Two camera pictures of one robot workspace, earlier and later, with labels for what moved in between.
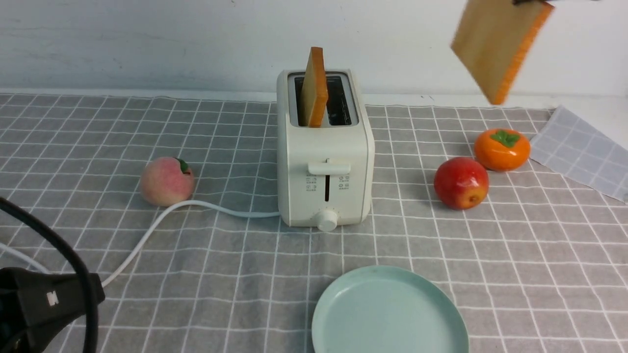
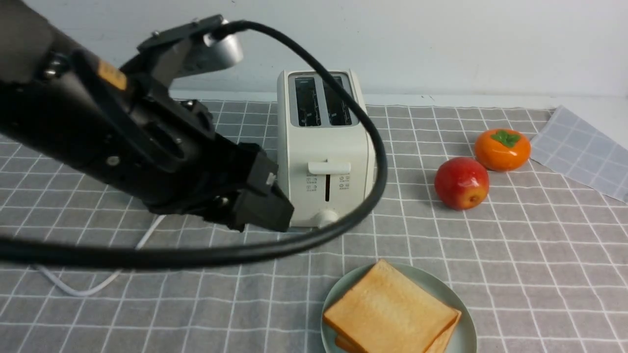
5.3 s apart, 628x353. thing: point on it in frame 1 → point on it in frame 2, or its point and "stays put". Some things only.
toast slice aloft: x=494 y=37 → x=438 y=346
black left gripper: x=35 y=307 → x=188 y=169
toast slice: x=314 y=94 → x=382 y=311
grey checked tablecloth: x=537 y=266 stays put
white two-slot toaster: x=325 y=173 stays put
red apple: x=461 y=183 stays put
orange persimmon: x=502 y=149 stays put
